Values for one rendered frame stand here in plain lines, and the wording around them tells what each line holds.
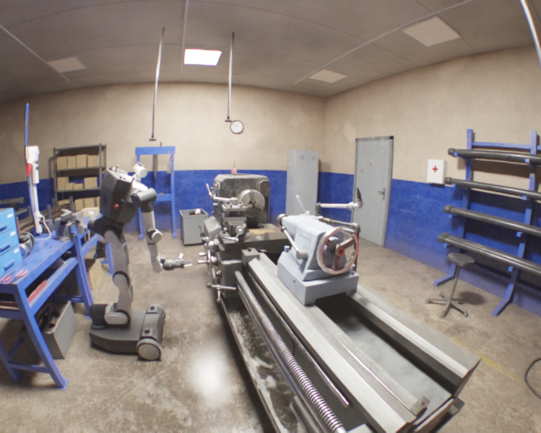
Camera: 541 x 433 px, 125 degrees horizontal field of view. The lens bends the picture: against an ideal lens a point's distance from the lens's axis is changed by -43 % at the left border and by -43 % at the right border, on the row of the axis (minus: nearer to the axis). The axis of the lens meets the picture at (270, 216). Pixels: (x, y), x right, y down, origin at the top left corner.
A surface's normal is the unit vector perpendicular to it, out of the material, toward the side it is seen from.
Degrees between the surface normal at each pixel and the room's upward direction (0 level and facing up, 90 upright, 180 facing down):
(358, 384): 36
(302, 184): 90
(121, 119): 90
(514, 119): 90
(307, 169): 90
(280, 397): 0
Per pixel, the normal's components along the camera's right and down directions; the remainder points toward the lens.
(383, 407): -0.53, -0.77
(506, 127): -0.94, 0.04
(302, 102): 0.35, 0.20
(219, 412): 0.03, -0.98
